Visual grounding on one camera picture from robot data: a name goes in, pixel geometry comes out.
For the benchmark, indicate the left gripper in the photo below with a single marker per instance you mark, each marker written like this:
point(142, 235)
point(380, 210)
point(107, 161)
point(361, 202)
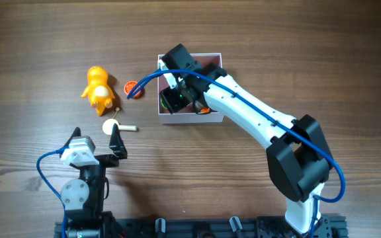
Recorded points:
point(102, 158)

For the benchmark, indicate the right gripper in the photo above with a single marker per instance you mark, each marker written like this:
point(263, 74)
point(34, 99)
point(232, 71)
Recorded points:
point(172, 101)

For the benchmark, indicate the white plush duck yellow hat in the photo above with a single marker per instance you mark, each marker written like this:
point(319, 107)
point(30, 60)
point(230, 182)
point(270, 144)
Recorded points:
point(205, 111)

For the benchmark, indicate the orange dinosaur figure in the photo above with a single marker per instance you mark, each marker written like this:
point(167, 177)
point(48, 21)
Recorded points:
point(98, 92)

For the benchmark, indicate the orange round wheel toy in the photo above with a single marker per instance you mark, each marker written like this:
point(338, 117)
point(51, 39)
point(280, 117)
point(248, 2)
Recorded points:
point(128, 89)

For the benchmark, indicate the green patterned ball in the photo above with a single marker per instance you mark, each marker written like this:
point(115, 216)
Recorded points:
point(163, 105)

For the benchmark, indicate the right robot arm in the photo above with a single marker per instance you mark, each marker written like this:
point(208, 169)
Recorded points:
point(298, 155)

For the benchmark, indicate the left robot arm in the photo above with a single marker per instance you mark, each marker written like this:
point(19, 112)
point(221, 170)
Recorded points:
point(83, 198)

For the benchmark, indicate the white box pink interior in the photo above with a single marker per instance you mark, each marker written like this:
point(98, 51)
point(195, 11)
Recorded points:
point(186, 116)

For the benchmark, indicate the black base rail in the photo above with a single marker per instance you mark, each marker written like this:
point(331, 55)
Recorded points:
point(260, 227)

